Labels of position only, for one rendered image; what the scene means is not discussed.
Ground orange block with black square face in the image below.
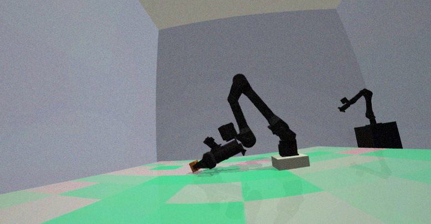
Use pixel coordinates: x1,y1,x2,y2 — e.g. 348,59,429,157
189,160,199,172

